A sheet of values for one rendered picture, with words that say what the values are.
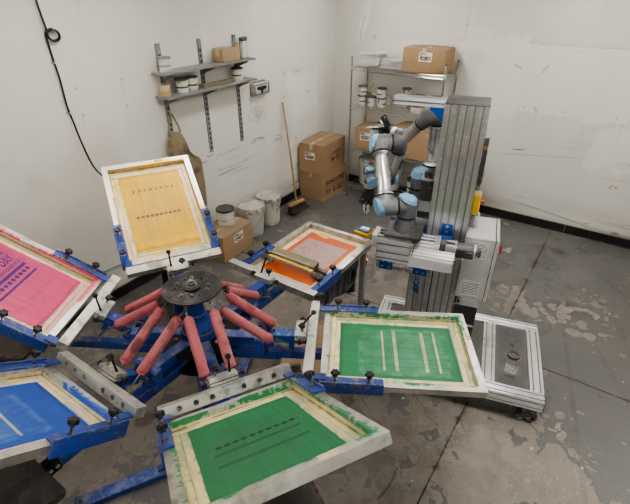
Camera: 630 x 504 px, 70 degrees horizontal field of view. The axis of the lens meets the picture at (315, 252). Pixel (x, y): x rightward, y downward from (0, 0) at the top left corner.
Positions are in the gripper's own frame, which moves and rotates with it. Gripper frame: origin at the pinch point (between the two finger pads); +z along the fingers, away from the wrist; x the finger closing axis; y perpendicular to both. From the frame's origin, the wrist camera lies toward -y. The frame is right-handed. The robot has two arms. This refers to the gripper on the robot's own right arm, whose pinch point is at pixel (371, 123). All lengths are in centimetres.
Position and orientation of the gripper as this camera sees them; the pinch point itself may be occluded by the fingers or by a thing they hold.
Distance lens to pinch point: 367.6
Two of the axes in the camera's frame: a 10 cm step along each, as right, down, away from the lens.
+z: -7.0, -3.6, 6.1
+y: 1.0, 8.0, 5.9
